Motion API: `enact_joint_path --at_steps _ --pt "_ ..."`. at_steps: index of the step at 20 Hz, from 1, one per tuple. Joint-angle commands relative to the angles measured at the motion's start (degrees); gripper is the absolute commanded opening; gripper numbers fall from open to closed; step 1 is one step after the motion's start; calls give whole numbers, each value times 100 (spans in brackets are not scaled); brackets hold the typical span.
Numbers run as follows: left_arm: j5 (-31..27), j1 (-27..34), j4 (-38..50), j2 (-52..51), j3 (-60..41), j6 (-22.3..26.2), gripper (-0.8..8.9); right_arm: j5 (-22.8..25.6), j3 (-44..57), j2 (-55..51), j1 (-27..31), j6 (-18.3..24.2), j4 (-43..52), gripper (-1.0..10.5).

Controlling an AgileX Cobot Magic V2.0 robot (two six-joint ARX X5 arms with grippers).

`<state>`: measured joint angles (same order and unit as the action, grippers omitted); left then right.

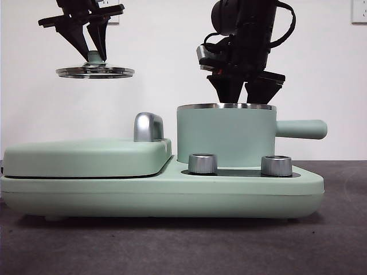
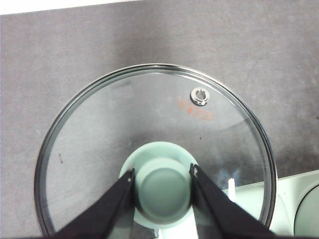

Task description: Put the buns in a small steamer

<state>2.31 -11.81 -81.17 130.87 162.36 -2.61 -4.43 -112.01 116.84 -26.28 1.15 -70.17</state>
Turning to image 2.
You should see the glass lid with green knob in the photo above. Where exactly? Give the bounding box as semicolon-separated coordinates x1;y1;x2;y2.
34;63;279;239

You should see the mint green breakfast machine base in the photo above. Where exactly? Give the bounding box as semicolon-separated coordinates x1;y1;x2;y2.
159;171;319;239

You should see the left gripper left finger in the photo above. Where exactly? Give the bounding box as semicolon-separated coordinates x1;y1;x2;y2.
51;168;137;239

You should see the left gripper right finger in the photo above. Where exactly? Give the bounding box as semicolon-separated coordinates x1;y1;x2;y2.
189;163;283;239

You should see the mint green griddle lid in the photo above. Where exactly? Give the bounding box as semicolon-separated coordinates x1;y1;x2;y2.
293;183;319;239

